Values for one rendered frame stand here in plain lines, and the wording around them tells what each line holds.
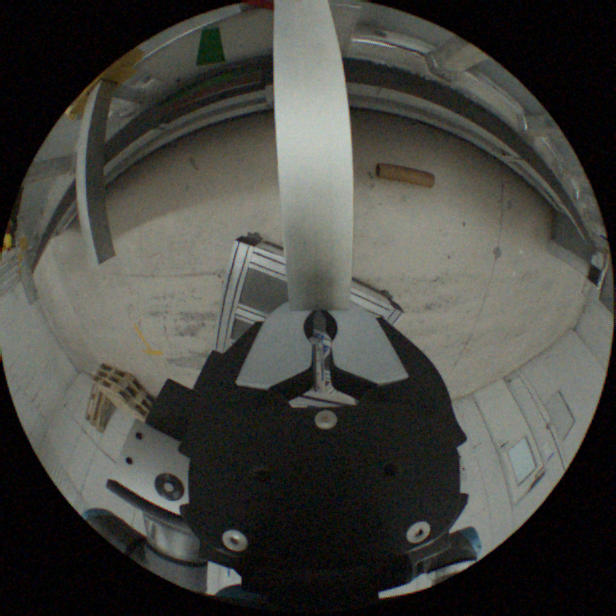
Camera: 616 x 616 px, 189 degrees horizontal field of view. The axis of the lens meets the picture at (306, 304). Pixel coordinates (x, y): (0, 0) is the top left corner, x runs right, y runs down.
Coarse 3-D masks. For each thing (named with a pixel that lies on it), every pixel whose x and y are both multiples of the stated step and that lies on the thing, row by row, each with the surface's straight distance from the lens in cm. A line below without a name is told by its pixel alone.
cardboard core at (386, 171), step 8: (376, 168) 100; (384, 168) 94; (392, 168) 96; (400, 168) 98; (408, 168) 101; (376, 176) 99; (384, 176) 95; (392, 176) 96; (400, 176) 97; (408, 176) 99; (416, 176) 101; (424, 176) 104; (432, 176) 107; (424, 184) 105; (432, 184) 107
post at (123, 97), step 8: (120, 88) 43; (128, 88) 44; (112, 96) 41; (120, 96) 42; (128, 96) 43; (72, 104) 41; (112, 104) 42; (120, 104) 43; (128, 104) 43; (120, 112) 45
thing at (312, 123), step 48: (288, 0) 17; (288, 48) 12; (336, 48) 12; (288, 96) 9; (336, 96) 9; (288, 144) 8; (336, 144) 8; (288, 192) 8; (336, 192) 8; (288, 240) 8; (336, 240) 8; (288, 288) 9; (336, 288) 9
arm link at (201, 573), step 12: (144, 540) 50; (132, 552) 49; (144, 552) 48; (144, 564) 47; (156, 564) 45; (168, 564) 44; (168, 576) 45; (180, 576) 45; (192, 576) 45; (204, 576) 47; (192, 588) 47; (204, 588) 49
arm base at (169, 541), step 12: (144, 516) 44; (156, 528) 40; (168, 528) 39; (156, 540) 42; (168, 540) 40; (180, 540) 39; (192, 540) 39; (156, 552) 44; (168, 552) 42; (180, 552) 42; (192, 552) 42; (180, 564) 43; (192, 564) 44; (204, 564) 45
